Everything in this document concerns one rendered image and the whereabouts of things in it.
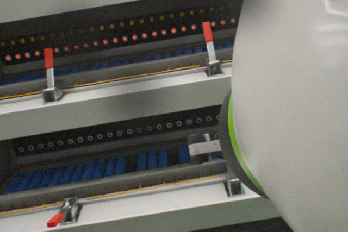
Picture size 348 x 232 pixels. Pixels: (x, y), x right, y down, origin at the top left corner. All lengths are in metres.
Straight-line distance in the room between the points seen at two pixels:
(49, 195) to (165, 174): 0.20
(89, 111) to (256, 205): 0.30
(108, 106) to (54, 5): 0.19
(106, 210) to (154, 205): 0.08
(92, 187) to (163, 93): 0.21
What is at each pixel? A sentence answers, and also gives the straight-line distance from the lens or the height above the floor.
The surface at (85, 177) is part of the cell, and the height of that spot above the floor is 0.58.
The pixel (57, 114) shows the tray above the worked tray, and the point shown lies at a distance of 0.56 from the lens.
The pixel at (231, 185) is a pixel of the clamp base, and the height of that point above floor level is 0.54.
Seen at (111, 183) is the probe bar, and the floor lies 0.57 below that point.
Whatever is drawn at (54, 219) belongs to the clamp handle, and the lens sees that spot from 0.52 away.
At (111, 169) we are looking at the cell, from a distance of 0.64.
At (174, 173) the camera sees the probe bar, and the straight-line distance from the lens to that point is 0.59.
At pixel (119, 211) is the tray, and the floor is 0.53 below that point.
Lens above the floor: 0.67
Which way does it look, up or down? 3 degrees up
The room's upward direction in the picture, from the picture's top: 9 degrees counter-clockwise
